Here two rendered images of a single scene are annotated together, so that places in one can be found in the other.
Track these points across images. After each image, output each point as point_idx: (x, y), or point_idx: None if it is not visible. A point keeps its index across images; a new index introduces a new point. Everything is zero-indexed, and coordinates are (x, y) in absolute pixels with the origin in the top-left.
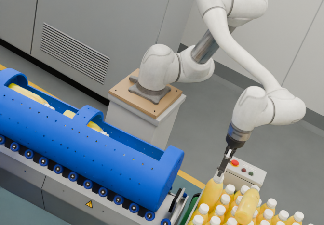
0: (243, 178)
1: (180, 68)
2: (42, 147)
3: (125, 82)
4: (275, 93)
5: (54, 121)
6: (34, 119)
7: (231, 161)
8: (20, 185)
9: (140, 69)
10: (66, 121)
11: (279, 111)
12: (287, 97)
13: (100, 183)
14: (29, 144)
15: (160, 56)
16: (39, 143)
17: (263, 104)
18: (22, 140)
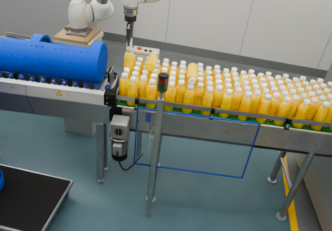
0: (146, 54)
1: (92, 10)
2: (16, 64)
3: (62, 31)
4: None
5: (18, 44)
6: (5, 47)
7: (137, 47)
8: (12, 100)
9: (68, 18)
10: (26, 42)
11: None
12: None
13: (60, 75)
14: (8, 66)
15: (77, 4)
16: (14, 62)
17: None
18: (2, 65)
